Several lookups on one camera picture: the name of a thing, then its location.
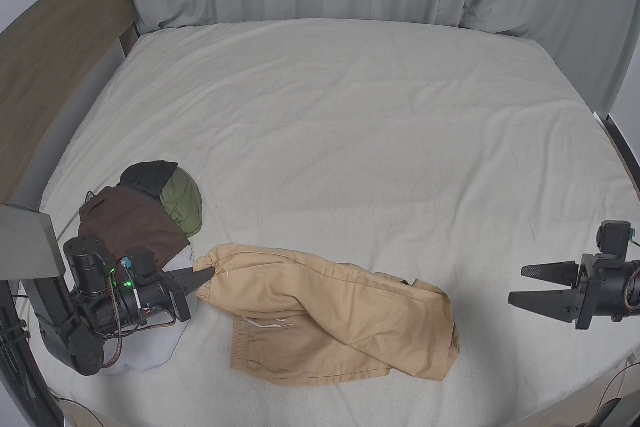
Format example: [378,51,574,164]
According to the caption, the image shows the black cable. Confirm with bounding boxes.
[49,395,101,427]

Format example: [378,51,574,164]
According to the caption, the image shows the green garment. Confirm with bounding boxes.
[160,166,203,238]

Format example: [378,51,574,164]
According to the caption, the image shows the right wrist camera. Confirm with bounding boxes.
[582,221,633,268]

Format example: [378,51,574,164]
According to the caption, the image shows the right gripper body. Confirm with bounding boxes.
[575,260,632,330]

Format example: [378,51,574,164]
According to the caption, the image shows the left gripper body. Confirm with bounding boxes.
[121,272,192,323]

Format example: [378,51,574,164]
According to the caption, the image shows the black garment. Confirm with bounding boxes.
[120,160,179,198]

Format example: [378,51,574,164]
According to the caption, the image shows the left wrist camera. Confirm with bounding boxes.
[124,245,160,287]

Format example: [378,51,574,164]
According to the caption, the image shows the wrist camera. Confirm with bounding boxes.
[124,245,160,287]
[582,221,633,268]

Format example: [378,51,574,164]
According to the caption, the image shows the tan shorts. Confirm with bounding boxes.
[192,242,461,386]

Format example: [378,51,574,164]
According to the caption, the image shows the bed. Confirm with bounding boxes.
[0,0,640,427]

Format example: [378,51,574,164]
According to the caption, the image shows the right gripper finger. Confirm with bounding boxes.
[521,261,581,288]
[508,287,580,322]

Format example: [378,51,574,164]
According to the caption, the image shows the white garment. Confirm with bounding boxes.
[102,245,201,375]

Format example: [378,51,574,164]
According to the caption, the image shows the brown garment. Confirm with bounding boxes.
[78,185,192,276]

